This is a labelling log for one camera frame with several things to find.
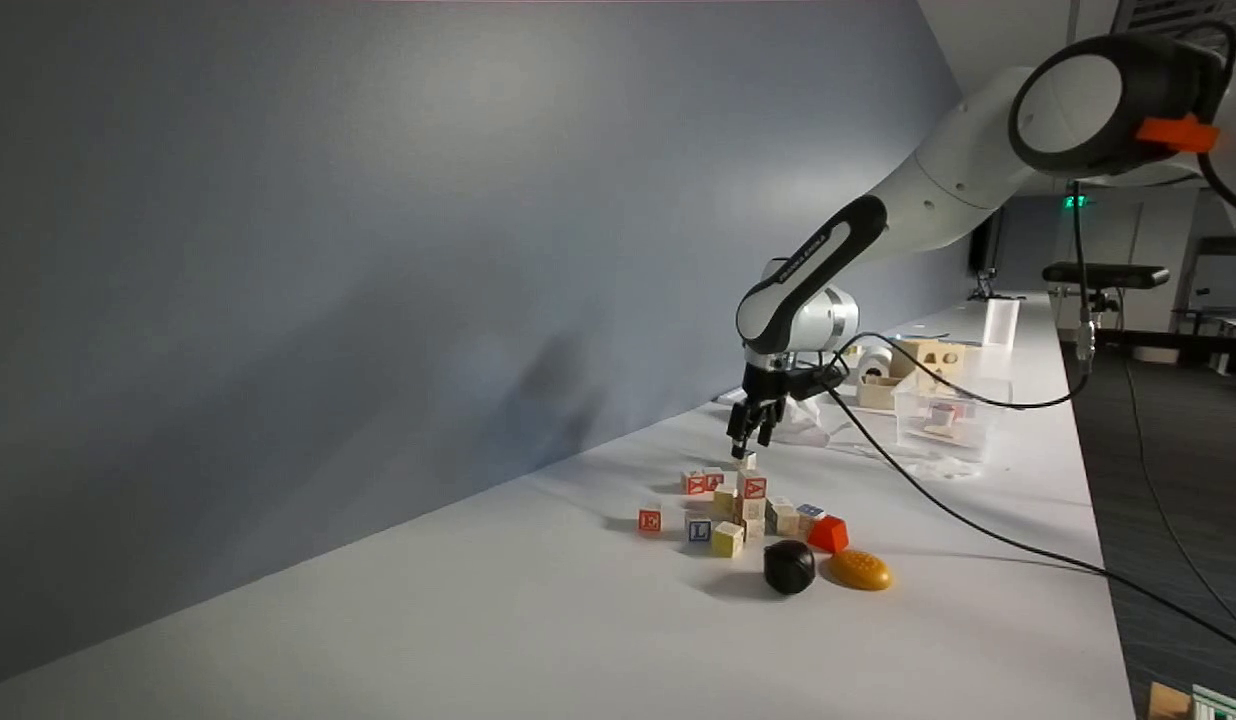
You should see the wooden cube letter J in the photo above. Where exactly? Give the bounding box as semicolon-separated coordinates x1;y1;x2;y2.
769;506;808;538

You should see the yellow oval toy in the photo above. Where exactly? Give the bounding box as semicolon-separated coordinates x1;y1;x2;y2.
826;547;891;590

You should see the wooden box background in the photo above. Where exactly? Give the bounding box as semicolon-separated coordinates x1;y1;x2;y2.
856;341;969;409

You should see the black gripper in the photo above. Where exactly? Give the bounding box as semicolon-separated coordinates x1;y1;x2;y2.
727;363;830;460

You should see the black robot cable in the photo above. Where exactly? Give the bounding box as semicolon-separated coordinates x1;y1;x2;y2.
811;143;1236;665

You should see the yellow picture cube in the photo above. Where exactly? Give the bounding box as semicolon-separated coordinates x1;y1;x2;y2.
710;491;738;519

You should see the blue X letter cube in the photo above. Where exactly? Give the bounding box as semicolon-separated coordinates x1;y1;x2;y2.
682;499;715;547

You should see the clear plastic container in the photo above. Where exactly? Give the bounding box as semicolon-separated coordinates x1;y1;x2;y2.
897;392;986;485

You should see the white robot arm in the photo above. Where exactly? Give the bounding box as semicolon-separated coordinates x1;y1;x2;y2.
727;25;1236;463

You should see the red letter cube lower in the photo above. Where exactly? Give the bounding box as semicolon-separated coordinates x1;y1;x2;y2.
637;503;662;537

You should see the black faceted ball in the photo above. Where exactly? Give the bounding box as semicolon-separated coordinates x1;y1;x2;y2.
765;538;821;594

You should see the wooden cube number 2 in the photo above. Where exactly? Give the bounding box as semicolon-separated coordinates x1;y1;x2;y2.
709;519;749;560

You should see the red block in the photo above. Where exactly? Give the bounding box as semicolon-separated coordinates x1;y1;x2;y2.
808;515;847;551

